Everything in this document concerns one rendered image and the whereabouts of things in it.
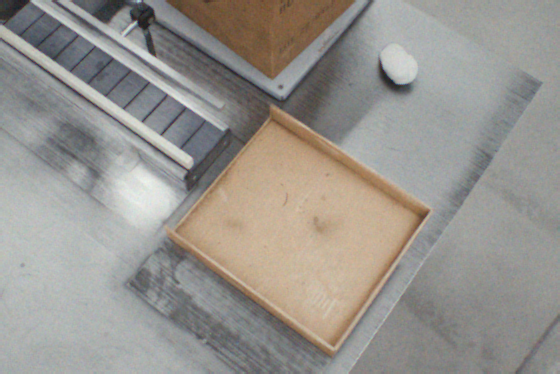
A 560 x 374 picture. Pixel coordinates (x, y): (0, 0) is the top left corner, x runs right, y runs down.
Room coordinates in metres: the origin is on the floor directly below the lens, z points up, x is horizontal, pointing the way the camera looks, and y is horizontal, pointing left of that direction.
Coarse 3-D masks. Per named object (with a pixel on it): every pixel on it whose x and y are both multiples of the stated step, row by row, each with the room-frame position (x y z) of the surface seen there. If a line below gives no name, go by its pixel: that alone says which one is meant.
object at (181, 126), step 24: (24, 24) 0.68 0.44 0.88; (48, 24) 0.68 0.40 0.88; (48, 48) 0.63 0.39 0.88; (72, 48) 0.63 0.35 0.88; (96, 48) 0.64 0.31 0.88; (48, 72) 0.60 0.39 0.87; (72, 72) 0.59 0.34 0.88; (96, 72) 0.59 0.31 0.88; (120, 72) 0.59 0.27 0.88; (120, 96) 0.55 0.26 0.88; (144, 96) 0.55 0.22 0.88; (168, 96) 0.55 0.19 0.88; (144, 120) 0.51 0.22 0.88; (168, 120) 0.51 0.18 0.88; (192, 120) 0.51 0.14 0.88; (192, 144) 0.47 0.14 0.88; (216, 144) 0.48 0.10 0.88; (192, 168) 0.43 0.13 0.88
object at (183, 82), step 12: (60, 0) 0.66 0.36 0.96; (72, 12) 0.65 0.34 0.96; (84, 12) 0.64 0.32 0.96; (96, 24) 0.62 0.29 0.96; (108, 36) 0.61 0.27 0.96; (120, 36) 0.60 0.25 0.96; (132, 48) 0.58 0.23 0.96; (144, 60) 0.57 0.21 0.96; (156, 60) 0.56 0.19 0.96; (168, 72) 0.54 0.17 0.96; (180, 84) 0.53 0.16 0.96; (192, 84) 0.53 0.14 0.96; (204, 96) 0.51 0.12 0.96; (216, 108) 0.49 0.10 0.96
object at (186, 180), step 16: (32, 0) 0.73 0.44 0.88; (64, 16) 0.70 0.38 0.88; (80, 32) 0.67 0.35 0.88; (0, 48) 0.63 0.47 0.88; (112, 48) 0.64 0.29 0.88; (16, 64) 0.62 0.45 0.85; (32, 64) 0.60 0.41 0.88; (128, 64) 0.61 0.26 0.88; (48, 80) 0.57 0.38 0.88; (160, 80) 0.58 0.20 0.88; (64, 96) 0.56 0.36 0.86; (80, 96) 0.55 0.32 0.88; (176, 96) 0.56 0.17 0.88; (80, 112) 0.54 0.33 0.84; (96, 112) 0.52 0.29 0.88; (112, 128) 0.50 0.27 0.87; (224, 128) 0.50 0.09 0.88; (144, 144) 0.47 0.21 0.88; (224, 144) 0.49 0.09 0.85; (144, 160) 0.46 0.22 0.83; (160, 160) 0.44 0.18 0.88; (208, 160) 0.46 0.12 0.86; (176, 176) 0.43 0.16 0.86; (192, 176) 0.43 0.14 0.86
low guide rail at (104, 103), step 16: (0, 32) 0.63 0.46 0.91; (16, 48) 0.62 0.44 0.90; (32, 48) 0.61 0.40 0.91; (48, 64) 0.58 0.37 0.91; (64, 80) 0.56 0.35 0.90; (80, 80) 0.55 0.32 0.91; (96, 96) 0.53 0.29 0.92; (112, 112) 0.50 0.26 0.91; (144, 128) 0.48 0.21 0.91; (160, 144) 0.45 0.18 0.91; (176, 160) 0.44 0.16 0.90; (192, 160) 0.43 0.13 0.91
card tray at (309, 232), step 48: (288, 144) 0.51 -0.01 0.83; (240, 192) 0.42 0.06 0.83; (288, 192) 0.42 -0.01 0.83; (336, 192) 0.43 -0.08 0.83; (384, 192) 0.43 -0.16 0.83; (192, 240) 0.34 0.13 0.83; (240, 240) 0.34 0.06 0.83; (288, 240) 0.35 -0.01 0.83; (336, 240) 0.35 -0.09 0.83; (384, 240) 0.36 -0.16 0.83; (240, 288) 0.27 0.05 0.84; (288, 288) 0.27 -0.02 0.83; (336, 288) 0.28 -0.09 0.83; (336, 336) 0.21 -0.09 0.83
